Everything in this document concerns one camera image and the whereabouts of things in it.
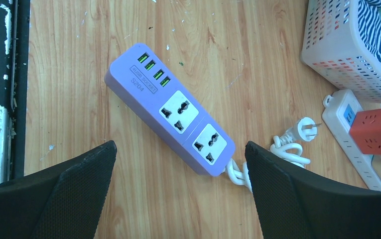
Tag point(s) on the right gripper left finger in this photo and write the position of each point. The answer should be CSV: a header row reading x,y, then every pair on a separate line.
x,y
64,201

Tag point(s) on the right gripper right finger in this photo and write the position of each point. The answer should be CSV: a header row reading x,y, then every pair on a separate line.
x,y
295,203

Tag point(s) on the white long power strip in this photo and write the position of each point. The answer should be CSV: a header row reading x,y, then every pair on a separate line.
x,y
340,110

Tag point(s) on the purple power strip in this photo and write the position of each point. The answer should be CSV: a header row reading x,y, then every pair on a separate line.
x,y
146,85

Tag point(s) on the red cube plug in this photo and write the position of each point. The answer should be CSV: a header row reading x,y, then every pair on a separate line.
x,y
366,131

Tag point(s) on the white plastic basket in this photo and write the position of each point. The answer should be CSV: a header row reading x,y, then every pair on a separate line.
x,y
333,47

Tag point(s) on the blue striped cloth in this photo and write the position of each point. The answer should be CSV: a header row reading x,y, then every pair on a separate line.
x,y
369,20

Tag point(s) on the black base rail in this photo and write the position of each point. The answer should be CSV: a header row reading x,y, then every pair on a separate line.
x,y
14,47

